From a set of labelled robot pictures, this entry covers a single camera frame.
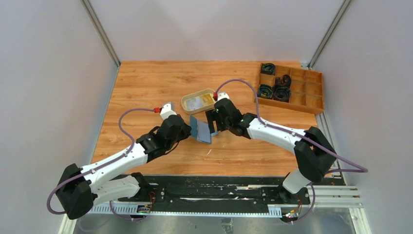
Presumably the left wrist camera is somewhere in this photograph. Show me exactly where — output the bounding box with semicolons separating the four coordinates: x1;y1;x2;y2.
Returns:
153;102;177;120

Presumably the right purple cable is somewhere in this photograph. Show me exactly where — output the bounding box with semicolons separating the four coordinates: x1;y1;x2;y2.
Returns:
213;79;369;223

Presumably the white VIP credit card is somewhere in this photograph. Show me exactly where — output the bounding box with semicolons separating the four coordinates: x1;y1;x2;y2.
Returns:
186;97;203;111

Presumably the aluminium rail frame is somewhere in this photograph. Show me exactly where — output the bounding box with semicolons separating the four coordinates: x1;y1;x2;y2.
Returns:
58;180;372;234

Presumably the rolled black belt middle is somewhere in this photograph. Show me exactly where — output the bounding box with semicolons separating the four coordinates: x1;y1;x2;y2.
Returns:
275;74;292;88

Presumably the cream oval tray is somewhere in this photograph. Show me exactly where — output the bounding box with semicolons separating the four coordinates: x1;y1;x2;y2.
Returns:
181;89;216;115

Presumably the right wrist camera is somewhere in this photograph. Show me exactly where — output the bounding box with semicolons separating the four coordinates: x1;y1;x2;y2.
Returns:
213;92;230;102

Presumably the blue leather card holder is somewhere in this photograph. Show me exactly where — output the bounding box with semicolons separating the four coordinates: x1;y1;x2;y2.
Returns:
189;116;219;144

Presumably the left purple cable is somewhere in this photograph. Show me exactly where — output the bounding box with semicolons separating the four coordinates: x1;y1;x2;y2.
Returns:
46;107;162;221

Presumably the purple cable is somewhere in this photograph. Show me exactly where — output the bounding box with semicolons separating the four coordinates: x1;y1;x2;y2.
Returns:
46;107;162;221
213;79;369;223

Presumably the rolled dark belt left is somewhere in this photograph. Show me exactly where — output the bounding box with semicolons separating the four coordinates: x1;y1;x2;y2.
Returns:
257;84;273;99

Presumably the gold yellow credit card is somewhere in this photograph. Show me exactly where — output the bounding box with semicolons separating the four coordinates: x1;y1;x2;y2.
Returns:
200;94;215;106

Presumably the wooden compartment organizer box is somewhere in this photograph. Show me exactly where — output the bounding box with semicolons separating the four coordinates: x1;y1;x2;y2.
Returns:
255;64;324;115

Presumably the rolled black belt top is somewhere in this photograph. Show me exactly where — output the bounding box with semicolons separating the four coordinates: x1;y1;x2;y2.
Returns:
261;63;276;75

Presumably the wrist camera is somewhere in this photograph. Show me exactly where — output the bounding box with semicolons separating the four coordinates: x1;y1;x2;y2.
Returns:
153;102;177;120
213;92;230;102

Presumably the rolled black belt large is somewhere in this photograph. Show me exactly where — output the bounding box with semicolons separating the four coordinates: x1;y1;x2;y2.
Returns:
273;85;291;102

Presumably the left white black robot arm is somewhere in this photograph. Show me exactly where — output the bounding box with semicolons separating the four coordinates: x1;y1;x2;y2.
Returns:
54;115;191;220

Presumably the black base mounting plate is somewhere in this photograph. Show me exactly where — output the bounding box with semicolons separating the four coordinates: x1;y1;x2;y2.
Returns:
87;174;346;215

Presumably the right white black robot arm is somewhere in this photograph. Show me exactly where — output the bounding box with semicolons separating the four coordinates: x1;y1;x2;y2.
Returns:
206;98;336;204

